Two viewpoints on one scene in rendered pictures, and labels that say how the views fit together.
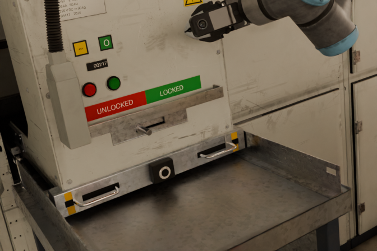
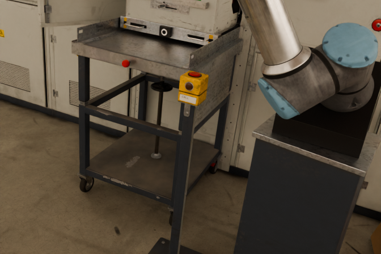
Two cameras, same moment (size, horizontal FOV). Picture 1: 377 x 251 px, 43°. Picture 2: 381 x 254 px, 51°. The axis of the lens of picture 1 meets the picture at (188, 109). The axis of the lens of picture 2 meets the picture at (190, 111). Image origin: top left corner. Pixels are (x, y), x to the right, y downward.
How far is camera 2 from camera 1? 1.51 m
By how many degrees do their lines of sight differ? 47
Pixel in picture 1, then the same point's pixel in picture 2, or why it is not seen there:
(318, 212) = (172, 70)
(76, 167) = (132, 8)
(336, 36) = not seen: outside the picture
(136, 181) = (153, 30)
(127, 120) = not seen: outside the picture
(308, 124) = not seen: hidden behind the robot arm
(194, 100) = (187, 2)
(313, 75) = not seen: hidden behind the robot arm
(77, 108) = not seen: outside the picture
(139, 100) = not seen: outside the picture
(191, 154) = (183, 33)
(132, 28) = not seen: outside the picture
